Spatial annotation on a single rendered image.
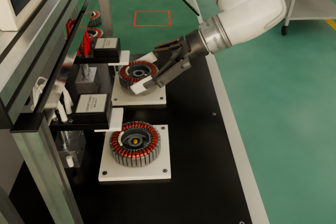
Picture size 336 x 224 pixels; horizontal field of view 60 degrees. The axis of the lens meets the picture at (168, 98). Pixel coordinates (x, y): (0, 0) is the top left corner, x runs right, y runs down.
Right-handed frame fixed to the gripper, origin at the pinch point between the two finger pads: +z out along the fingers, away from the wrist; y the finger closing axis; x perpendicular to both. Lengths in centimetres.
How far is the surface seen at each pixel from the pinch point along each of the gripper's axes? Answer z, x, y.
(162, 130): -3.1, 6.2, 18.6
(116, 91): 7.6, 0.0, 2.7
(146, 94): 0.3, 4.1, 4.2
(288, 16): -78, 117, -179
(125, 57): -0.3, -6.9, 0.8
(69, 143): 11.9, -7.3, 25.7
